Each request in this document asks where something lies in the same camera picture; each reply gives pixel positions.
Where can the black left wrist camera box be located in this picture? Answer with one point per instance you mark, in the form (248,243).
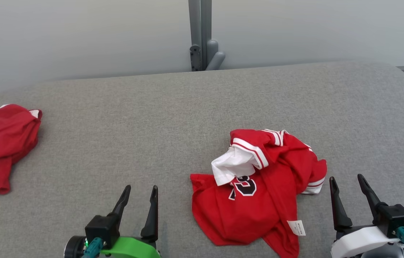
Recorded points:
(101,229)

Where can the grey cylindrical post fitting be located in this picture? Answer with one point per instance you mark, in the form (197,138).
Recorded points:
(215,57)

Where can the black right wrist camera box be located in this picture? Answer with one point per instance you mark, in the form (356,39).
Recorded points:
(397,216)

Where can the red jersey with number print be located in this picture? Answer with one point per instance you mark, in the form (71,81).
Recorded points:
(252,215)

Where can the dark grey hinge plate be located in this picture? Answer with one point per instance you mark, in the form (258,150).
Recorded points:
(195,57)

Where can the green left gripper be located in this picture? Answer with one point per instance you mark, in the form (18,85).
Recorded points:
(130,249)

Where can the grey fabric sofa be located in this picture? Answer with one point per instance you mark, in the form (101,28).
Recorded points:
(116,143)

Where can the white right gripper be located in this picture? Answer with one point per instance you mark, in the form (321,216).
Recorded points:
(352,243)

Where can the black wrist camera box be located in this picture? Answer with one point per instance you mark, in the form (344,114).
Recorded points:
(101,229)
(397,216)

